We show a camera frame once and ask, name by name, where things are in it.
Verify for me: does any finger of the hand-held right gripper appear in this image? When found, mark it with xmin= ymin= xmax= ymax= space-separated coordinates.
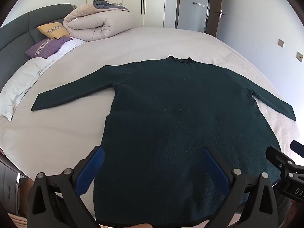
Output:
xmin=291 ymin=140 xmax=304 ymax=159
xmin=265 ymin=145 xmax=296 ymax=172

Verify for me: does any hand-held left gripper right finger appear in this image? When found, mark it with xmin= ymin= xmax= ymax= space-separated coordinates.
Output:
xmin=203 ymin=146 xmax=279 ymax=228

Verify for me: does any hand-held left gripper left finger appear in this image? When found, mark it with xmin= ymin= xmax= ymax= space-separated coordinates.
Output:
xmin=27 ymin=146 xmax=105 ymax=228

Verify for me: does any dark green knit sweater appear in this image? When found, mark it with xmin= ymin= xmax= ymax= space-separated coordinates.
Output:
xmin=31 ymin=55 xmax=297 ymax=227

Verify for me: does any dark nightstand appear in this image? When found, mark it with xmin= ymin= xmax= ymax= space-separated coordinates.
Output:
xmin=0 ymin=153 xmax=30 ymax=219

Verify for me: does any white pillow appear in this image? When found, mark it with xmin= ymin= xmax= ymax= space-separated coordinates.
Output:
xmin=0 ymin=37 xmax=89 ymax=121

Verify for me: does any purple patterned pillow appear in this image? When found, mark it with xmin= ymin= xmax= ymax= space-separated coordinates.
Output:
xmin=25 ymin=36 xmax=73 ymax=59

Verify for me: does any bed with white sheet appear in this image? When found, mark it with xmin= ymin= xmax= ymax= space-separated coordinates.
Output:
xmin=0 ymin=26 xmax=300 ymax=188

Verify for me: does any yellow patterned pillow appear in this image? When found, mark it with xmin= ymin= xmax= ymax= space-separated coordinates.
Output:
xmin=37 ymin=22 xmax=70 ymax=39

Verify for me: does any folded beige duvet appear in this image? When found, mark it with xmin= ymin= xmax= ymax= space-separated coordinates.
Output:
xmin=63 ymin=0 xmax=135 ymax=41

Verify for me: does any grey upholstered headboard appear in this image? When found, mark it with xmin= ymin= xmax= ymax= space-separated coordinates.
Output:
xmin=0 ymin=3 xmax=76 ymax=91

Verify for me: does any brown wooden door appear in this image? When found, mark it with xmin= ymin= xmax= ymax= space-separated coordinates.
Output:
xmin=205 ymin=0 xmax=225 ymax=38

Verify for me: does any cream wardrobe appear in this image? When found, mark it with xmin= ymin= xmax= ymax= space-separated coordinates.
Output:
xmin=85 ymin=0 xmax=179 ymax=28

